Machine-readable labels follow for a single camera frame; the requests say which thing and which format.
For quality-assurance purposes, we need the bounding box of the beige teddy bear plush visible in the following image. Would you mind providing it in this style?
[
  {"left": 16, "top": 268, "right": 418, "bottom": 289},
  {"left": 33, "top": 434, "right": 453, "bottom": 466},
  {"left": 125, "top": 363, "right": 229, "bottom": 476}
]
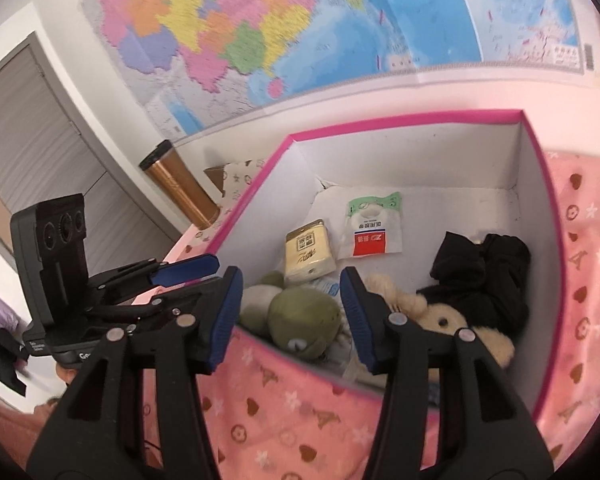
[{"left": 363, "top": 274, "right": 515, "bottom": 368}]

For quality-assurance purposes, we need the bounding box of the green frog plush toy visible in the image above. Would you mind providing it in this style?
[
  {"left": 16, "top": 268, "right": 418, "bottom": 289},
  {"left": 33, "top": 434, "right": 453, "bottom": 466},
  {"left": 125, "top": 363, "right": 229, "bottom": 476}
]
[{"left": 238, "top": 283, "right": 344, "bottom": 362}]

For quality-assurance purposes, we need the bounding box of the yellow tissue pack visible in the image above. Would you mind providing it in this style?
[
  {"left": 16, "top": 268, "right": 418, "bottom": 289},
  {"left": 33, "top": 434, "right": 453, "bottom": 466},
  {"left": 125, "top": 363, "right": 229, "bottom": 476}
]
[{"left": 284, "top": 219, "right": 336, "bottom": 285}]

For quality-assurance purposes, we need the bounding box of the black fabric scrunchie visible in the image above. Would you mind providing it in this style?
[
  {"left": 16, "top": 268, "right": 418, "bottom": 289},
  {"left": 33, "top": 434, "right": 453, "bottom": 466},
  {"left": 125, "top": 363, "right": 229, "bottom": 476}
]
[{"left": 417, "top": 232, "right": 531, "bottom": 340}]

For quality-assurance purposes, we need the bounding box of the red white sachet pack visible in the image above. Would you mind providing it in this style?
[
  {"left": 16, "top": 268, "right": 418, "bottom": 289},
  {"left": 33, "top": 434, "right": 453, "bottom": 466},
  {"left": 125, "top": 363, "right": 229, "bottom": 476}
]
[{"left": 338, "top": 192, "right": 403, "bottom": 259}]

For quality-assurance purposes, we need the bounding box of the pink sleeved left forearm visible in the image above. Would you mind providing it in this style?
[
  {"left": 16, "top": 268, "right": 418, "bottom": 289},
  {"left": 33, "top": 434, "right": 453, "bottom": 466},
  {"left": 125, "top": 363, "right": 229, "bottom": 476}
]
[{"left": 0, "top": 403, "right": 55, "bottom": 469}]

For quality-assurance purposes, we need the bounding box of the person's left hand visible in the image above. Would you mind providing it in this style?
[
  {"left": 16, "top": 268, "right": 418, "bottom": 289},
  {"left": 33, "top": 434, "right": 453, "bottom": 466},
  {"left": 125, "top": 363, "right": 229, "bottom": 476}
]
[{"left": 55, "top": 363, "right": 78, "bottom": 385}]

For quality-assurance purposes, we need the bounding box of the dark hanging jacket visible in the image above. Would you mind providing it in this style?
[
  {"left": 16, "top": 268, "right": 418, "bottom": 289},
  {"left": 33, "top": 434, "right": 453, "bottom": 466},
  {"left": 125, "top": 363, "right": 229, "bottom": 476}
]
[{"left": 0, "top": 327, "right": 29, "bottom": 396}]

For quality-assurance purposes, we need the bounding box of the brown wooden headboard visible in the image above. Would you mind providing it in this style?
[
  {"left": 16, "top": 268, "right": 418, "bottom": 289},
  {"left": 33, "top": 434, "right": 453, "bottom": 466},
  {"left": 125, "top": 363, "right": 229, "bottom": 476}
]
[{"left": 204, "top": 166, "right": 226, "bottom": 196}]

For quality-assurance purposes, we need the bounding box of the copper thermos tumbler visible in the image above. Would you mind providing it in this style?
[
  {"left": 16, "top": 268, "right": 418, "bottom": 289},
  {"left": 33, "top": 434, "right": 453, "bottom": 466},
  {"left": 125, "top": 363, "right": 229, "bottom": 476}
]
[{"left": 138, "top": 140, "right": 220, "bottom": 231}]

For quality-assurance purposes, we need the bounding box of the grey wooden door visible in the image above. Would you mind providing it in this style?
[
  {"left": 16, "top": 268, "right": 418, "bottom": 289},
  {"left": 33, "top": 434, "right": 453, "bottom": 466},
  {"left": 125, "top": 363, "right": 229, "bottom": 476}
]
[{"left": 0, "top": 35, "right": 180, "bottom": 273}]

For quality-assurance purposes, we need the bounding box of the pink patterned blanket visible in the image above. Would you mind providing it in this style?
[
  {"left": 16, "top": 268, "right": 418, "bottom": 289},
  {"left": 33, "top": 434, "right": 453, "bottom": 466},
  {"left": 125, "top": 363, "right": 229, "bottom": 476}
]
[{"left": 132, "top": 148, "right": 600, "bottom": 480}]

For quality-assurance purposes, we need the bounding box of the pink cardboard box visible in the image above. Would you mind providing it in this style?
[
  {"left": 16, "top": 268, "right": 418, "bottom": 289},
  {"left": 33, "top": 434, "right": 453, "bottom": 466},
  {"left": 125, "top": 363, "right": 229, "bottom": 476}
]
[{"left": 208, "top": 110, "right": 566, "bottom": 413}]

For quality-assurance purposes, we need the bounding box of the colourful wall map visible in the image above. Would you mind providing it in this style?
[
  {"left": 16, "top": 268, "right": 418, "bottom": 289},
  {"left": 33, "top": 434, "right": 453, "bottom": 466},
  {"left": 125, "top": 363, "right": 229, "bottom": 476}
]
[{"left": 82, "top": 0, "right": 583, "bottom": 141}]

